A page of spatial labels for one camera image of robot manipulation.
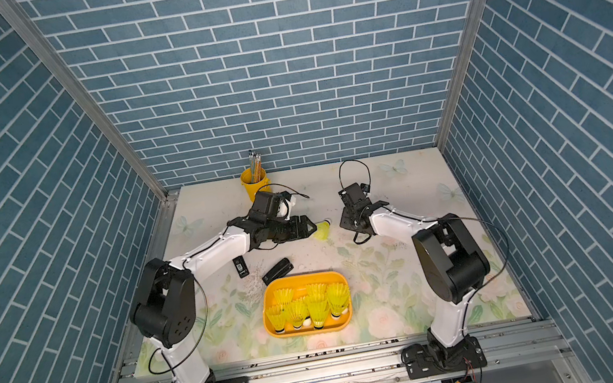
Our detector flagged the pencils in cup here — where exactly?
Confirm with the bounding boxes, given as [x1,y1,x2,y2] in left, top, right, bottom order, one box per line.
[249,150,262,184]

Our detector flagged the left metal corner post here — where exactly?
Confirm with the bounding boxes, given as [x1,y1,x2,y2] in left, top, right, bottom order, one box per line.
[0,0,169,201]

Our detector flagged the metal corner post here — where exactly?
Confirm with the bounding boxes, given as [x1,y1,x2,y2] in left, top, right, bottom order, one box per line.
[435,0,487,152]
[0,0,169,201]

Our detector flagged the yellow pen cup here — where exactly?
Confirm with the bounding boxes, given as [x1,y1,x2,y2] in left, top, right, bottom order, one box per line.
[240,167,271,202]

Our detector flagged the yellow shuttlecock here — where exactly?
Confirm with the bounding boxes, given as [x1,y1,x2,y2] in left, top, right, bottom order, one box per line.
[273,287,295,307]
[311,220,331,241]
[265,305,288,334]
[285,297,311,331]
[325,282,351,320]
[306,300,330,330]
[306,282,328,303]

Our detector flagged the black cylindrical marker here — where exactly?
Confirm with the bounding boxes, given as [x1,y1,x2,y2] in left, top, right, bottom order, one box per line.
[232,255,250,279]

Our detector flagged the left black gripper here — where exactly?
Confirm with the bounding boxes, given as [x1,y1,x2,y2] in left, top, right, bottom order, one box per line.
[264,212,320,245]

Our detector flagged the yellow plastic storage box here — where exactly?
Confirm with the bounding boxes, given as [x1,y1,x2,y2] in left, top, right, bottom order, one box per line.
[263,271,353,338]

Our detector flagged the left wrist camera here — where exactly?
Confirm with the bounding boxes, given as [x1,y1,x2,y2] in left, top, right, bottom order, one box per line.
[273,191,296,220]

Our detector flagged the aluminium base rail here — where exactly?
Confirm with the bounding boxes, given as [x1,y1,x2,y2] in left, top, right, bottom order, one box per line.
[125,319,573,383]

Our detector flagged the right metal corner post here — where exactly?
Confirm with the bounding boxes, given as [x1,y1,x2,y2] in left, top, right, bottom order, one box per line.
[435,0,487,152]

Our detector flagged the black stapler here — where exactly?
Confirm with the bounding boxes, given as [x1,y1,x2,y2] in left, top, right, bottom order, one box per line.
[262,258,294,287]

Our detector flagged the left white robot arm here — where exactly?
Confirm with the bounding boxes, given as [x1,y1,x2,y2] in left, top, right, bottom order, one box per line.
[129,188,317,383]

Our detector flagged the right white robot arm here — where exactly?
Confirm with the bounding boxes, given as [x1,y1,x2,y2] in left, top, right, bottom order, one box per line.
[338,183,491,380]

